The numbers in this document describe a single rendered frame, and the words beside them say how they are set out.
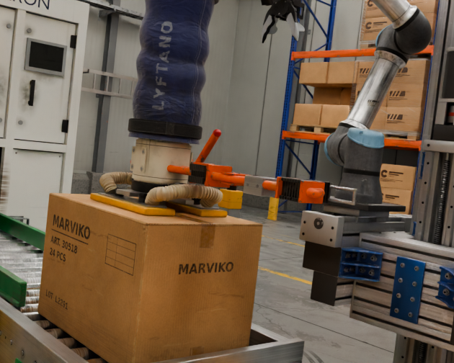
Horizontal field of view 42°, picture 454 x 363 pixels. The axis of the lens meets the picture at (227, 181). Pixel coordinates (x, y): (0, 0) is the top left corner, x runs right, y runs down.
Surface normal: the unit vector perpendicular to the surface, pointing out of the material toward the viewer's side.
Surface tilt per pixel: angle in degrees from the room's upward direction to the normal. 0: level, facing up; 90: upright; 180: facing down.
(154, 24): 77
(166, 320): 90
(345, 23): 90
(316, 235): 90
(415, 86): 89
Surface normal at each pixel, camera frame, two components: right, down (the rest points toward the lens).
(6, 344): -0.76, -0.05
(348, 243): 0.69, 0.11
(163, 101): 0.07, -0.21
